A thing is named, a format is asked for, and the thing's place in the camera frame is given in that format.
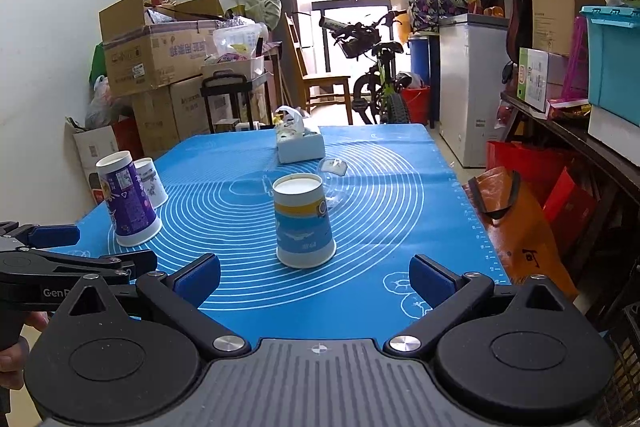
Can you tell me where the black and green bicycle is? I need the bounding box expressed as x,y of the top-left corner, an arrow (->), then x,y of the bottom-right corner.
318,9 -> 419,126

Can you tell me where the red and white cardboard box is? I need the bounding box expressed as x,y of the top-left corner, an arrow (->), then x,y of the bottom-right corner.
73,117 -> 146,206

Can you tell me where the black plastic crate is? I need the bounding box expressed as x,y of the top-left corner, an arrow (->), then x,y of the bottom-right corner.
589,301 -> 640,427

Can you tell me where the blue barrel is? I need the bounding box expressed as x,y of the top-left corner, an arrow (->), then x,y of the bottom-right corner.
408,34 -> 431,88

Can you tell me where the white chest freezer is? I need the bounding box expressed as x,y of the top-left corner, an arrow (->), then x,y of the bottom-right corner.
438,12 -> 511,169

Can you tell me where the orange shopping bag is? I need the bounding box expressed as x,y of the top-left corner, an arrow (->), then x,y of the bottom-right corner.
462,166 -> 580,304

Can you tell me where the wooden chair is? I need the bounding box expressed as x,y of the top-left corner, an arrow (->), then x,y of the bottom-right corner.
284,12 -> 354,126

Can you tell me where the blue and yellow paper cup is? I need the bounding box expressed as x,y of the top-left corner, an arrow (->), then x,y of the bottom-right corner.
271,173 -> 337,269

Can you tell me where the white printed paper cup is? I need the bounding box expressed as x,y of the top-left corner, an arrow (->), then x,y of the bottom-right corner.
132,158 -> 169,210

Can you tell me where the blue silicone mat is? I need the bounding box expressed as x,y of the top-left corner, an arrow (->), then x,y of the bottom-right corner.
47,123 -> 512,349

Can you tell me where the brown cardboard box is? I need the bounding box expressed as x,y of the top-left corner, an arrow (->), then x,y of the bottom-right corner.
131,88 -> 177,159
169,76 -> 212,141

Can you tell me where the teal storage bin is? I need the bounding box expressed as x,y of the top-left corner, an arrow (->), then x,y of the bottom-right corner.
579,4 -> 640,128

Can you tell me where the red paper bag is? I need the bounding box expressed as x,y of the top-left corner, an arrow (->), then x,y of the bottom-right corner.
542,166 -> 599,259
485,139 -> 577,209

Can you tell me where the large open cardboard box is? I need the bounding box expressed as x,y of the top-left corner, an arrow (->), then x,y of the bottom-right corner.
98,0 -> 222,98

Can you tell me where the red bucket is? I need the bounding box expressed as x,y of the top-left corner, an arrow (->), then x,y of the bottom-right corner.
400,86 -> 431,126

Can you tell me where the grey plastic bag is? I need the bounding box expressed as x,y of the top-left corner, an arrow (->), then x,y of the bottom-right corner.
84,74 -> 134,131

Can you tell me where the green and white box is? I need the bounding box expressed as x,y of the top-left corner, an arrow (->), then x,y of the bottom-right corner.
516,46 -> 569,114

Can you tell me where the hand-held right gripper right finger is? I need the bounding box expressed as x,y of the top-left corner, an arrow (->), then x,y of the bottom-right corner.
383,254 -> 597,359

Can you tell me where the purple paper cup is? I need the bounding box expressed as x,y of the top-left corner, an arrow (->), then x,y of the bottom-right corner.
95,151 -> 163,247

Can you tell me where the clear plastic cup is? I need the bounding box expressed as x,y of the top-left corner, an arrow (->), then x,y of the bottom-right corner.
317,156 -> 351,211

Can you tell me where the person's left hand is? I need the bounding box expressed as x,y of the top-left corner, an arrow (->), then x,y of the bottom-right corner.
0,311 -> 50,391

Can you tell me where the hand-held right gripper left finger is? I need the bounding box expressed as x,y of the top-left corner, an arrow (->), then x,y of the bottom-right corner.
47,253 -> 252,361

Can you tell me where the clear plastic container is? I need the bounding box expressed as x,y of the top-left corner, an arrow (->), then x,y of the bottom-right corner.
212,22 -> 267,58

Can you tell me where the dark wooden shelf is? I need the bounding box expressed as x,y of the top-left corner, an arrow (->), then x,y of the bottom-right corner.
499,90 -> 640,234

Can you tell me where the black trolley cart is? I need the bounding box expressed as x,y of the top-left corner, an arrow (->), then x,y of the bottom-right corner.
200,69 -> 274,134

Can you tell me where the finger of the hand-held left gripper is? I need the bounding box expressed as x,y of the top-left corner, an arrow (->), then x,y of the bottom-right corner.
0,249 -> 159,286
0,221 -> 81,251

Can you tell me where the white tissue box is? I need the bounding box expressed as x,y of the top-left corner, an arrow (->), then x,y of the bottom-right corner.
273,106 -> 326,165

